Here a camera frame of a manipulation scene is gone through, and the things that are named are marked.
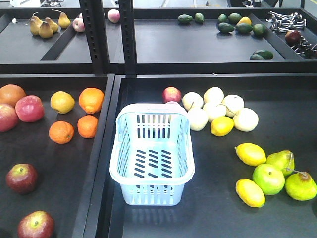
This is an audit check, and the green pear left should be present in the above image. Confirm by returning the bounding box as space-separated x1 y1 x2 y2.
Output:
266 150 295 177

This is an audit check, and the small orange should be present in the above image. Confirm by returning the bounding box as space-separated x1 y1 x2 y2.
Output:
77 115 99 139
49 120 74 144

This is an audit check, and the white melon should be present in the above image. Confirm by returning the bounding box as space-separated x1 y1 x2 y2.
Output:
233 108 259 132

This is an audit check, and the yellow round fruit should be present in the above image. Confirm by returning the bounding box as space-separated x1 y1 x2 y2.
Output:
50 91 75 114

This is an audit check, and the green apple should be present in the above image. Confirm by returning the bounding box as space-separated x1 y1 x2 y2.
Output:
252 164 285 195

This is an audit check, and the yellow lemon near melons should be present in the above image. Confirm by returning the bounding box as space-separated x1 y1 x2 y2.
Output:
211 116 234 137

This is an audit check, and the black wooden produce stand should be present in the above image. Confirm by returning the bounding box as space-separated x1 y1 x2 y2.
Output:
0 9 317 238

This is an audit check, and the dark red apple front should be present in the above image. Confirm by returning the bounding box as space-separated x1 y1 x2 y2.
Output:
17 210 55 238

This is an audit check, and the grapefruit orange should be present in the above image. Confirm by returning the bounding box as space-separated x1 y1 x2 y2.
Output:
0 84 26 107

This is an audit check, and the red apple pair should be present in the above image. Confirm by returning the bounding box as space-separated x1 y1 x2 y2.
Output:
15 95 45 122
0 103 19 132

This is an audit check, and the red apple behind basket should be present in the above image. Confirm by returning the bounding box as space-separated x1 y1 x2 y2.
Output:
162 86 182 103

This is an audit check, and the small orange right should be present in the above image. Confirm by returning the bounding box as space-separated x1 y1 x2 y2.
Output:
77 115 99 139

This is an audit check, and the red apple pair left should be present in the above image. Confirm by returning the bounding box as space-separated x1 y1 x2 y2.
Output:
0 103 19 132

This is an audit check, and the light blue plastic basket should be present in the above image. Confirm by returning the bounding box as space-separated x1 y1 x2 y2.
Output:
109 103 195 206

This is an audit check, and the small orange left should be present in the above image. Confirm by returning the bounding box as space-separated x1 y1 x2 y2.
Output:
49 120 74 144

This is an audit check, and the dark red apple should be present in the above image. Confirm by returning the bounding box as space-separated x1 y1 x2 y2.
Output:
17 210 55 238
5 164 38 195

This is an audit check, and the dark red apple middle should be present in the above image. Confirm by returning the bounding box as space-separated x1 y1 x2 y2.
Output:
5 164 38 195

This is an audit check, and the large orange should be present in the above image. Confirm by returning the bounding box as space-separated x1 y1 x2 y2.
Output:
79 88 104 114

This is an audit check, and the yellow lemon middle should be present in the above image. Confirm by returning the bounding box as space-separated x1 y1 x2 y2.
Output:
235 143 266 167

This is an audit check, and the green pear right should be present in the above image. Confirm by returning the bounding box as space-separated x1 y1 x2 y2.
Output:
284 168 317 201

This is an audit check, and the green pear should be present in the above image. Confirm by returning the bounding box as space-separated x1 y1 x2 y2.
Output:
266 150 295 177
284 168 317 201

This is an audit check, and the red apple pair right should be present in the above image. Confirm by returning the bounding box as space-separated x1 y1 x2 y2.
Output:
15 95 45 122

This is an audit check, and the yellow lemon front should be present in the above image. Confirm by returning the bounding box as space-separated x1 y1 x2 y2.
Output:
235 178 265 208

